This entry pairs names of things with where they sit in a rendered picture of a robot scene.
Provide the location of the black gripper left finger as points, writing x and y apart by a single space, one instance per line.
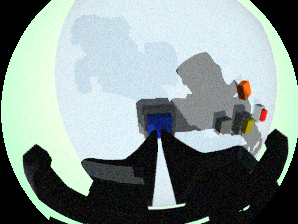
139 169

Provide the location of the red button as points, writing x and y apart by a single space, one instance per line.
260 113

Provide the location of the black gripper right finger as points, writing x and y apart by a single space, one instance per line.
185 164

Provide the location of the orange block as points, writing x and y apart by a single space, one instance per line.
244 90

